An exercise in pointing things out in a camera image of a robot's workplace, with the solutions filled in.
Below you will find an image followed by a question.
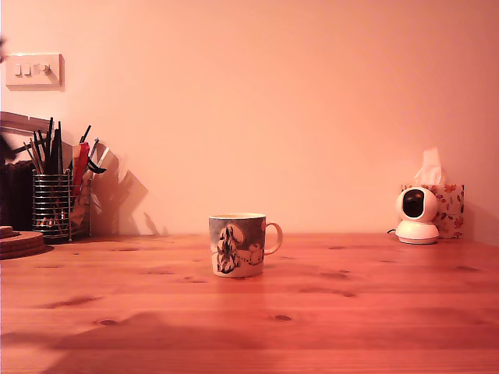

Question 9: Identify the thin black stick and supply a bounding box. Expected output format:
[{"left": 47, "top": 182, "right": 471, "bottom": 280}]
[{"left": 44, "top": 115, "right": 55, "bottom": 157}]

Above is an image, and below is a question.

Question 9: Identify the shiny metal utensil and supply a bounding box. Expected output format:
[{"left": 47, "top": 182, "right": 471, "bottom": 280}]
[{"left": 89, "top": 136, "right": 120, "bottom": 172}]

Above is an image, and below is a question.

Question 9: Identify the grey metal wall rail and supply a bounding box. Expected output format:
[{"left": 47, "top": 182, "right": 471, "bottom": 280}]
[{"left": 0, "top": 111, "right": 54, "bottom": 137}]

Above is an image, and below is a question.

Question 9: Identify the floral tissue box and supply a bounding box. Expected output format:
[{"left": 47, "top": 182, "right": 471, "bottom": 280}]
[{"left": 401, "top": 183, "right": 466, "bottom": 239}]

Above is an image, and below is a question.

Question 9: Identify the black curved utensil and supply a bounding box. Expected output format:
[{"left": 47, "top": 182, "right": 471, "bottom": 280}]
[{"left": 87, "top": 155, "right": 108, "bottom": 175}]

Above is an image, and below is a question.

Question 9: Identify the white wall switch plate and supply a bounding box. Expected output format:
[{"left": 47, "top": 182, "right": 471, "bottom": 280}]
[{"left": 5, "top": 53, "right": 65, "bottom": 92}]

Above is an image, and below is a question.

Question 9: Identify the cartoon print ceramic mug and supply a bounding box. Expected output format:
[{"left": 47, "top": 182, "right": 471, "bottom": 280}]
[{"left": 208, "top": 212, "right": 285, "bottom": 279}]

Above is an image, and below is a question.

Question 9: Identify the small white round camera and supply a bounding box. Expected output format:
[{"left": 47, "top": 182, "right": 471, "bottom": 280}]
[{"left": 395, "top": 185, "right": 441, "bottom": 245}]

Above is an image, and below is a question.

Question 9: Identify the white paper tissue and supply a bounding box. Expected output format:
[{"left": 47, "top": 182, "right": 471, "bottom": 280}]
[{"left": 413, "top": 147, "right": 446, "bottom": 185}]

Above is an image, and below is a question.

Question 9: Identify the black flat kitchen utensil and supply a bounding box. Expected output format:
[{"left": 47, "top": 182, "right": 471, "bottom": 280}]
[{"left": 48, "top": 128, "right": 65, "bottom": 175}]

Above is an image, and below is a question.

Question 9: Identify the round cork trivet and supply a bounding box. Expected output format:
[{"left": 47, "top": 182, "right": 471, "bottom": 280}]
[{"left": 0, "top": 230, "right": 45, "bottom": 261}]

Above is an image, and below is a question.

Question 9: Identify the red kitchen utensil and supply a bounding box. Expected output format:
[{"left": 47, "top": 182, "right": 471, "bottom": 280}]
[{"left": 73, "top": 142, "right": 92, "bottom": 196}]

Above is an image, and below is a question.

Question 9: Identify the round wire utensil holder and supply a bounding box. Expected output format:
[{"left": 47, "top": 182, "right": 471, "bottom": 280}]
[{"left": 32, "top": 173, "right": 74, "bottom": 239}]

